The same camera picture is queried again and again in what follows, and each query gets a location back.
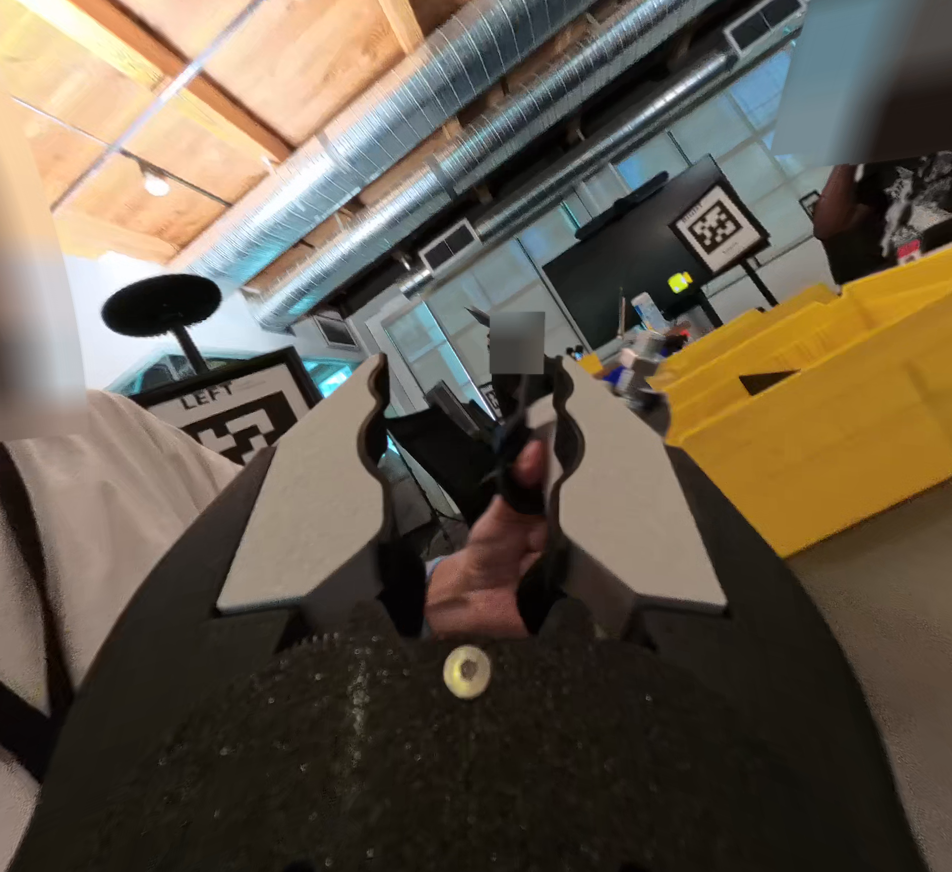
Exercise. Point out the yellow plastic bin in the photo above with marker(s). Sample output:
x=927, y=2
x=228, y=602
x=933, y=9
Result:
x=818, y=455
x=744, y=336

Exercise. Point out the black round disc stand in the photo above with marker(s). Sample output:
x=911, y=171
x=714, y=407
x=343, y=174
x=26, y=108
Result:
x=160, y=303

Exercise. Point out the white ceiling vent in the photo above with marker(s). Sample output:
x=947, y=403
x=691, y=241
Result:
x=766, y=16
x=448, y=245

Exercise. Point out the yellow sticker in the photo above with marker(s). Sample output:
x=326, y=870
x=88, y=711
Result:
x=680, y=282

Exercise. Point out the black white tag sign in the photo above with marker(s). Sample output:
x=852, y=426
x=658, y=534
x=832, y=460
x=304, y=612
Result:
x=718, y=226
x=223, y=433

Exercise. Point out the ceiling light bulb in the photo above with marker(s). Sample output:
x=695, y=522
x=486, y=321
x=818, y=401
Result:
x=156, y=184

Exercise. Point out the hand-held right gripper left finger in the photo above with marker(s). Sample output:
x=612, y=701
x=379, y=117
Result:
x=305, y=515

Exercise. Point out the black sign stand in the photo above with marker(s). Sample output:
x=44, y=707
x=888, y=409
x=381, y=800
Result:
x=757, y=284

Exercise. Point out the person's left hand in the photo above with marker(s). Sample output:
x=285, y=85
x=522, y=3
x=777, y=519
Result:
x=476, y=574

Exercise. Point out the black office chair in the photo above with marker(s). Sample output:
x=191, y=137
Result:
x=439, y=455

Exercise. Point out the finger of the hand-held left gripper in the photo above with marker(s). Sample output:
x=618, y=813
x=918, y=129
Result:
x=543, y=419
x=656, y=407

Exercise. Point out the large black screen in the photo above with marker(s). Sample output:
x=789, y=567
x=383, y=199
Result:
x=610, y=292

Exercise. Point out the blue wristband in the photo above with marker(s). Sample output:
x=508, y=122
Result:
x=434, y=567

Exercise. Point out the white plastic canister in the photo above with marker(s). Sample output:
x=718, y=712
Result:
x=645, y=310

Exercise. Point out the silver metal bolt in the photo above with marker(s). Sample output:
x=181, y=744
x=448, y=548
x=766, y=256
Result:
x=647, y=350

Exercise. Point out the black video bar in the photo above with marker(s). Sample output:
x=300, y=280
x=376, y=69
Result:
x=621, y=206

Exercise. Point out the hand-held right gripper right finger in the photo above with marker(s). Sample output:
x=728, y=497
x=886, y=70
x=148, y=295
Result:
x=639, y=515

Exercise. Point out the silver air duct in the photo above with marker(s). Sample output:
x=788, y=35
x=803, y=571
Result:
x=595, y=156
x=476, y=53
x=520, y=132

